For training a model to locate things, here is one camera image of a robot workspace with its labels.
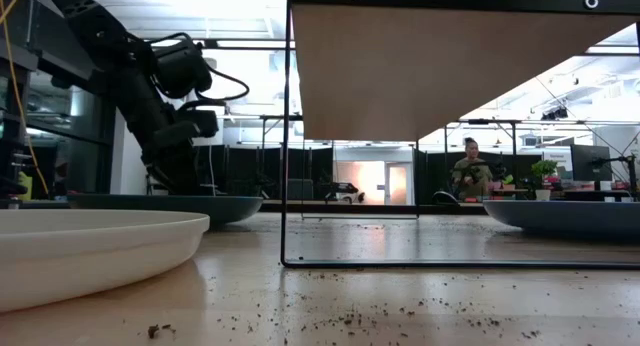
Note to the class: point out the dark teal plate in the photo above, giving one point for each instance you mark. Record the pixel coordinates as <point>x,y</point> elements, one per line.
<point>210,208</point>

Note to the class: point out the blue plate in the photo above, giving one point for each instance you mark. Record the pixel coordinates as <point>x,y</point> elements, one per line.
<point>575,218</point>

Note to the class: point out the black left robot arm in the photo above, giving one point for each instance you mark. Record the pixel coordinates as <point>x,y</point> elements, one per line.
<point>100,31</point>

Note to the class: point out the black-framed wooden shelf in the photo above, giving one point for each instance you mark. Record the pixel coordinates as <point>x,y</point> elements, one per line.
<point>400,76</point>

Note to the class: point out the black partition screen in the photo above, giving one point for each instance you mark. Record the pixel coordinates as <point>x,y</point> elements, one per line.
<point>240,171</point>

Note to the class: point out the white plate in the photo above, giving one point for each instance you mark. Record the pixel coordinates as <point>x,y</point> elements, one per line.
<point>75,256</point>

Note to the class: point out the yellow-green container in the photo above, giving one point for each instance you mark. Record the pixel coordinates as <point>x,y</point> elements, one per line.
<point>25,186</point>

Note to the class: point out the white door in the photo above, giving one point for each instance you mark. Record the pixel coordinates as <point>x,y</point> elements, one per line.
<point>398,183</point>

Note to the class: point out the person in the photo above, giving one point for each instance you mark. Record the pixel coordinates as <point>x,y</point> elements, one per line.
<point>472,173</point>

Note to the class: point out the potted green plant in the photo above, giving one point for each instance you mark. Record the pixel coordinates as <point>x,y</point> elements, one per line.
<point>544,168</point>

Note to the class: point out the black ceiling spotlights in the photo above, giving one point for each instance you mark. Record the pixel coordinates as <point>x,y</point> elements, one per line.
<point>555,113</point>

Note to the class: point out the black computer monitor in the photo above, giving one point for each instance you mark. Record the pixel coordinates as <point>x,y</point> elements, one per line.
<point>590,163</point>

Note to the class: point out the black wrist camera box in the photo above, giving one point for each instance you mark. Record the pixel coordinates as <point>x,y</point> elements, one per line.
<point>200,123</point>

